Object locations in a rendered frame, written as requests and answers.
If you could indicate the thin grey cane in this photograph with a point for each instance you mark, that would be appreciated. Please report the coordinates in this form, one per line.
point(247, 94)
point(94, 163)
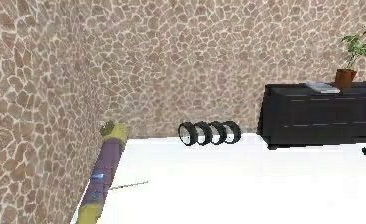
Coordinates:
point(129, 185)

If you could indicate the black chest of drawers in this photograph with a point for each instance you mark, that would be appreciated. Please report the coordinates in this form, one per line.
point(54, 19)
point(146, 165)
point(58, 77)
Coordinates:
point(321, 115)

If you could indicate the grey book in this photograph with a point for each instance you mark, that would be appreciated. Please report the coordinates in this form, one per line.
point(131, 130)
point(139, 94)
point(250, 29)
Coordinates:
point(322, 87)

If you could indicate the green house plant brown pot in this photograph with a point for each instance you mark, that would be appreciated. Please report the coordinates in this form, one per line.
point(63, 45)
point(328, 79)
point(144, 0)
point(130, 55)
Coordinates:
point(345, 77)

